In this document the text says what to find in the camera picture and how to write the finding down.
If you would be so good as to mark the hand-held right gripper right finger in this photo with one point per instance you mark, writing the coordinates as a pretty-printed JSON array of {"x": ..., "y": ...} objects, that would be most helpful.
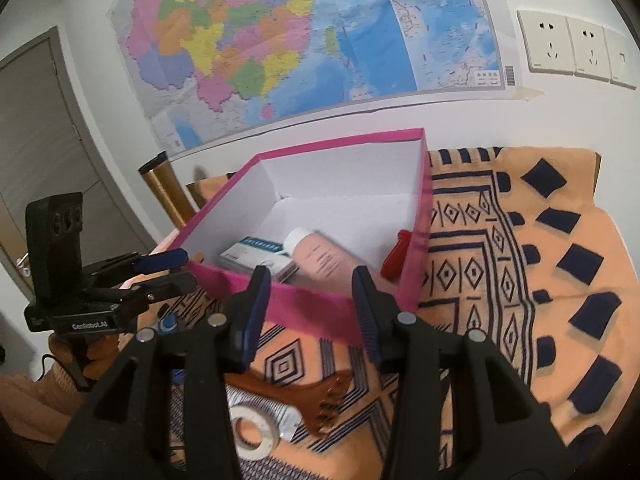
[{"x": 367, "y": 310}]

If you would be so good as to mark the grey door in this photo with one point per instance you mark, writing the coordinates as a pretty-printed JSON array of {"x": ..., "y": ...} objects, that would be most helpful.
[{"x": 50, "y": 135}]

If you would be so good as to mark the white tape roll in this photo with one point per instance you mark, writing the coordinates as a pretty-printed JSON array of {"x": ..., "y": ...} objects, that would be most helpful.
[{"x": 252, "y": 410}]

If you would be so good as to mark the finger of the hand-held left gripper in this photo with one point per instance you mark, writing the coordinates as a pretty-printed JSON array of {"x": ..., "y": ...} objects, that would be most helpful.
[
  {"x": 160, "y": 260},
  {"x": 165, "y": 285}
]

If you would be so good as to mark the colourful wall map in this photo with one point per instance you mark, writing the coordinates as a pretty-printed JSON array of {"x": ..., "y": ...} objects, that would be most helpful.
[{"x": 300, "y": 35}]

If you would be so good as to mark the white wall socket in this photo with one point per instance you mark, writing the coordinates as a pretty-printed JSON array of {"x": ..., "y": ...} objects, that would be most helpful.
[
  {"x": 589, "y": 49},
  {"x": 545, "y": 40}
]

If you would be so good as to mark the gold tumbler with black lid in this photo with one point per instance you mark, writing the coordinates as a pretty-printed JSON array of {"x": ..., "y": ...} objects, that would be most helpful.
[{"x": 165, "y": 190}]

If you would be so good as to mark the pink tube with white cap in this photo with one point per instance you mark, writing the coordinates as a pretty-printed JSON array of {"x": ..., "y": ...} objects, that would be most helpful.
[{"x": 320, "y": 257}]

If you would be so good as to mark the person's left forearm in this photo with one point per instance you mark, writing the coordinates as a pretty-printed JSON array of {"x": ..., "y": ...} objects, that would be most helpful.
[{"x": 35, "y": 410}]

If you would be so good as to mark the pink cardboard box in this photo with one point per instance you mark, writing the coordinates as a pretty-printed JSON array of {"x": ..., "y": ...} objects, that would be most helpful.
[{"x": 310, "y": 312}]

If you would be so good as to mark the brown wooden comb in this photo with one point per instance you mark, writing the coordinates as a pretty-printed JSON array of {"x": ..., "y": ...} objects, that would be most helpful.
[{"x": 310, "y": 395}]

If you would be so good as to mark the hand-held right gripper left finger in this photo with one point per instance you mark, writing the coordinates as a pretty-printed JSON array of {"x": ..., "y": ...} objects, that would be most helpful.
[{"x": 255, "y": 310}]

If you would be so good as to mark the narrow white wall switch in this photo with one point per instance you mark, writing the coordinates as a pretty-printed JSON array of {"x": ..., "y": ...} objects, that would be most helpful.
[{"x": 621, "y": 57}]

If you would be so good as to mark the orange patterned cloth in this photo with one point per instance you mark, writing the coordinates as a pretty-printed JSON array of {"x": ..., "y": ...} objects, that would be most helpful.
[{"x": 550, "y": 310}]

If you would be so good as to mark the white and blue medicine box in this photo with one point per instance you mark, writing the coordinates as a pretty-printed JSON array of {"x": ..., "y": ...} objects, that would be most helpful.
[{"x": 255, "y": 252}]

